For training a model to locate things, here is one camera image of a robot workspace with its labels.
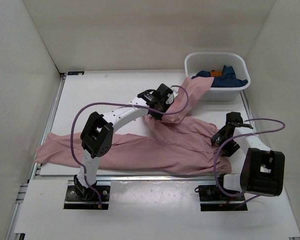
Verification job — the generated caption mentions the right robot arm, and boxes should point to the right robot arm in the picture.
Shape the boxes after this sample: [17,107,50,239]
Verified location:
[210,111,285,200]

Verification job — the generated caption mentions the pink trousers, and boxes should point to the pink trousers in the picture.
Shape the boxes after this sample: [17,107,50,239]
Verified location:
[36,76,233,176]

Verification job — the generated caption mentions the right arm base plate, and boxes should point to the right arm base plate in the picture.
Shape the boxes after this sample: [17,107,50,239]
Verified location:
[194,185,248,212]

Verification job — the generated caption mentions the blue folded jeans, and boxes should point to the blue folded jeans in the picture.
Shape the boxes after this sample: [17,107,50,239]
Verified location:
[191,65,249,88]

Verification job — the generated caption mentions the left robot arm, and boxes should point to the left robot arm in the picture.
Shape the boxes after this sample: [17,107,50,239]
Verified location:
[73,83,178,201]

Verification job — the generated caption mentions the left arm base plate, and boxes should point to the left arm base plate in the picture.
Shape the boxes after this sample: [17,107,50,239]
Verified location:
[63,180,111,210]

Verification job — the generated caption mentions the white plastic basket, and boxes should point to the white plastic basket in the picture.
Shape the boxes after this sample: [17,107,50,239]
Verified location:
[184,51,251,102]

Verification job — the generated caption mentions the aluminium table frame rail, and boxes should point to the aluminium table frame rail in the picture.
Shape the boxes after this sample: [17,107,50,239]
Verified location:
[4,72,266,240]

